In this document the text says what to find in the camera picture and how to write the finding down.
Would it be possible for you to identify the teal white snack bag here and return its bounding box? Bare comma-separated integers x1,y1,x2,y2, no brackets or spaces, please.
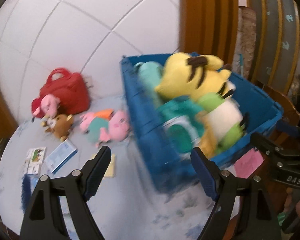
157,96,217,159

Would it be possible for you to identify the yellow tiger plush toy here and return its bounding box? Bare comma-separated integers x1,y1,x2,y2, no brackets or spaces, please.
155,53,249,158

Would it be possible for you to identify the teal U-shaped neck pillow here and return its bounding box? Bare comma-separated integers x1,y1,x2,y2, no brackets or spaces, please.
134,61,163,108

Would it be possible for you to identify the pink paper sheet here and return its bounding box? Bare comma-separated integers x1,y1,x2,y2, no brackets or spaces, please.
234,149,264,179

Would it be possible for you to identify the wooden chair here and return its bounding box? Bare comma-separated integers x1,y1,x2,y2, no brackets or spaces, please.
251,86,300,145

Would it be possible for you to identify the blue white flat box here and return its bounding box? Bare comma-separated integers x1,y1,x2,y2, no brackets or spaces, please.
45,139,78,174

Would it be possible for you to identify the small white card packet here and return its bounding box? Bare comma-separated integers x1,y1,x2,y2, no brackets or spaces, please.
24,147,46,175

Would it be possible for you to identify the yellow padded mailer envelope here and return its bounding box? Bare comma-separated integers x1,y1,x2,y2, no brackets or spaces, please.
104,154,116,178

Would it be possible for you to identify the brown bear plush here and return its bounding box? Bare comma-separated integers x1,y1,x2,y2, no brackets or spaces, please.
41,114,74,142

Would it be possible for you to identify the blue plastic storage crate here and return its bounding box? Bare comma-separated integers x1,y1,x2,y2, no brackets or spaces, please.
121,54,283,193

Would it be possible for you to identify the pink pig plush teal shirt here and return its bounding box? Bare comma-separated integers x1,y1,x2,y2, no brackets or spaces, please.
79,110,130,147

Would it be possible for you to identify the pink red plush doll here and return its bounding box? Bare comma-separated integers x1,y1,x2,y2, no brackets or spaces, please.
31,94,60,119

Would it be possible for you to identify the orange pink plush toy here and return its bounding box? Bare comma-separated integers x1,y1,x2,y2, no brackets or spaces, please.
94,108,115,120

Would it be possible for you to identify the red handbag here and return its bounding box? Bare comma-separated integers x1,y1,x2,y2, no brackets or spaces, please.
39,67,90,115

